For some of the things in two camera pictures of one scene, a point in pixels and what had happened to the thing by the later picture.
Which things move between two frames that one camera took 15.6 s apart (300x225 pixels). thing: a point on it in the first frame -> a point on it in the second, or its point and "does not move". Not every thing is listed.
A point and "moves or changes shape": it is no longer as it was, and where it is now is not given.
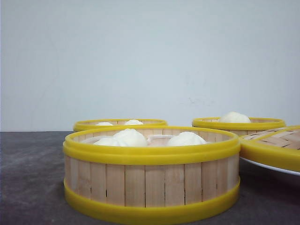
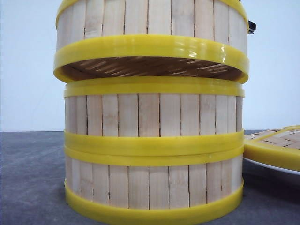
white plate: [285, 171] does not move
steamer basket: [86, 125] moves or changes shape
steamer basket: [239, 123] -> [152, 41]
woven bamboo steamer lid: [280, 146] does not move
